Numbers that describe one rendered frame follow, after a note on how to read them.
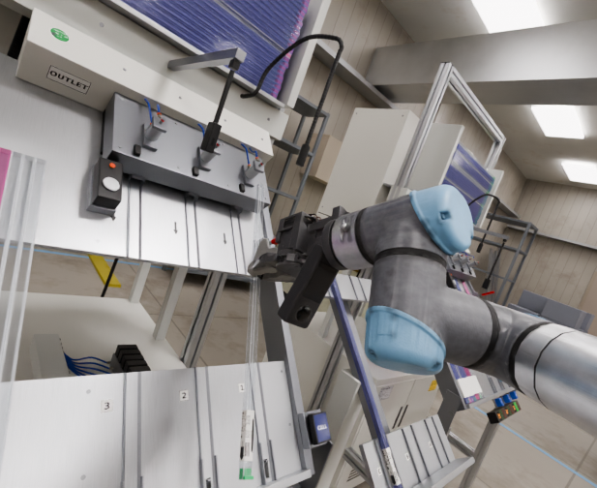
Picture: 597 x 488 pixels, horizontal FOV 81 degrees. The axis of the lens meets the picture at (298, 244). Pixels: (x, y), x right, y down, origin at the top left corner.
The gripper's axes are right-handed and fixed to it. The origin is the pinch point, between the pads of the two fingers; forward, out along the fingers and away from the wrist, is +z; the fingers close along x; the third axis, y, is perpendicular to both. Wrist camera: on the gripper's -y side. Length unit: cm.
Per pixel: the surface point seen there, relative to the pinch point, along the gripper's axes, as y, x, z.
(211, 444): -26.6, -0.8, 3.6
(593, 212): 521, -1008, 65
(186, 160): 19.8, 14.7, 10.0
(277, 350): -10.1, -15.4, 9.9
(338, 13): 428, -152, 178
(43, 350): -18, 19, 49
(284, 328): -5.6, -15.0, 8.2
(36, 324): -12, 20, 70
